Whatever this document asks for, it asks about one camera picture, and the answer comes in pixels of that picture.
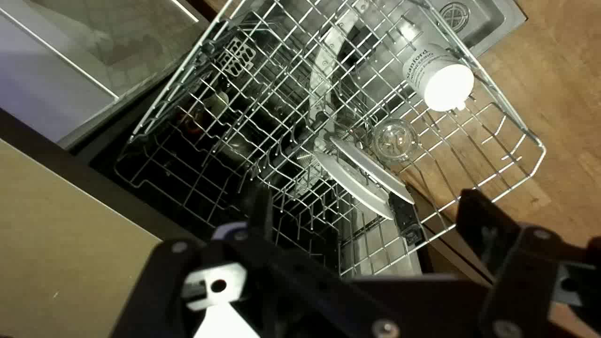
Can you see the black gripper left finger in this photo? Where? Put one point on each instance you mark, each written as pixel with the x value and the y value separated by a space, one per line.
pixel 262 215

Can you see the open dishwasher door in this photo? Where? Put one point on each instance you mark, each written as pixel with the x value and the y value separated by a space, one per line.
pixel 70 65

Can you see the clear glass in rack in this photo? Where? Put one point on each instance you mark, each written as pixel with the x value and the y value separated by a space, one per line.
pixel 393 142

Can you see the white plate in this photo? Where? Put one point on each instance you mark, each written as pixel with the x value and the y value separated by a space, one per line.
pixel 354 183
pixel 377 172

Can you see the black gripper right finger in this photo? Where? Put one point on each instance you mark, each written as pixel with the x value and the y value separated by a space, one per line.
pixel 485 228

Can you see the white cup in rack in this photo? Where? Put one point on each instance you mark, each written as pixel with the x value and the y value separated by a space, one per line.
pixel 439 78

